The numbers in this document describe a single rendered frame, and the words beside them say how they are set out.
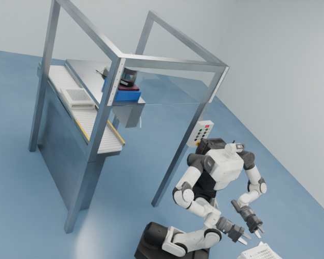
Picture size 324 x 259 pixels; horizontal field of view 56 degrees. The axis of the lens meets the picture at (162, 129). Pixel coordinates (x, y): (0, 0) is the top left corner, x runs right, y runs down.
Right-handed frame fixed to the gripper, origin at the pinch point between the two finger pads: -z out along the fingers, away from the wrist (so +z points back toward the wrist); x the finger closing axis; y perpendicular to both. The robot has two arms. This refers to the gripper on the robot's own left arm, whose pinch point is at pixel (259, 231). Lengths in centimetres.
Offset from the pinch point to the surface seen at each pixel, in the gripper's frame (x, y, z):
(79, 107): 12, 94, 146
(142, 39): -37, 28, 212
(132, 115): -19, 68, 95
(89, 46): 71, 21, 436
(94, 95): -30, 99, 97
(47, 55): -12, 120, 189
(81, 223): 102, 82, 92
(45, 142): 82, 110, 180
